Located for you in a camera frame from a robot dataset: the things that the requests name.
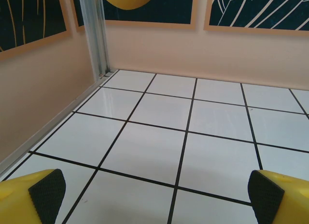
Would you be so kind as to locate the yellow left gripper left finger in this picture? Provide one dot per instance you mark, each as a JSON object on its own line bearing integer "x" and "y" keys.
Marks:
{"x": 14, "y": 202}

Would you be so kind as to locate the aluminium table edge rail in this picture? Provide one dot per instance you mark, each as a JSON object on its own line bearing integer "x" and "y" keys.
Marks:
{"x": 48, "y": 127}

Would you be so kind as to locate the aluminium frame post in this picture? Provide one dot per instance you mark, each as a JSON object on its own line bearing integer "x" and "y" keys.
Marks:
{"x": 96, "y": 28}

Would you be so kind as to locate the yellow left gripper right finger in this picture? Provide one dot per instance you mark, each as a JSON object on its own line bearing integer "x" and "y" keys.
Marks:
{"x": 294, "y": 204}

